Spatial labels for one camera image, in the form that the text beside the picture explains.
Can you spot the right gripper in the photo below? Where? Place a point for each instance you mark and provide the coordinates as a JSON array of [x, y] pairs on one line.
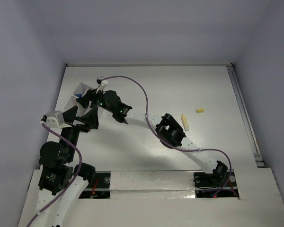
[[91, 95]]

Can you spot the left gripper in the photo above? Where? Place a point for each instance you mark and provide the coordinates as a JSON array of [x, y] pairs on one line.
[[91, 119]]

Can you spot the yellow highlighter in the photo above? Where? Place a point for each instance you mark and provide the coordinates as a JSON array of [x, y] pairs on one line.
[[185, 123]]

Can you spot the yellow highlighter cap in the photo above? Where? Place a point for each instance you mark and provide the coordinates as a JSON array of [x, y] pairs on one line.
[[200, 110]]

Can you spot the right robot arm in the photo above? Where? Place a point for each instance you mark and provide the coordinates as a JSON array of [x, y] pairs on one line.
[[165, 128]]

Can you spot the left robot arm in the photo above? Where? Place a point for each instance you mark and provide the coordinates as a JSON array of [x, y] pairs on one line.
[[64, 176]]

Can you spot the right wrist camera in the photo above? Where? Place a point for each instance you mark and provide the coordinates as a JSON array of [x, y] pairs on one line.
[[102, 83]]

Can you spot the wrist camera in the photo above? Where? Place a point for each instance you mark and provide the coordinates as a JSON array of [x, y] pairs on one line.
[[54, 119], [102, 83]]

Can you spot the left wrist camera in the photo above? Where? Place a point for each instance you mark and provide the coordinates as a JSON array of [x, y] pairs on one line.
[[54, 119]]

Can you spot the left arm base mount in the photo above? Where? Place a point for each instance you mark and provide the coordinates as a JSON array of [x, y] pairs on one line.
[[98, 183]]

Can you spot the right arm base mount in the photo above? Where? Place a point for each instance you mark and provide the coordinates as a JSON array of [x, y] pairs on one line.
[[206, 186]]

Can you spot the aluminium side rail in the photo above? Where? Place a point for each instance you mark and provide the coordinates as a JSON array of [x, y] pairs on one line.
[[245, 117]]

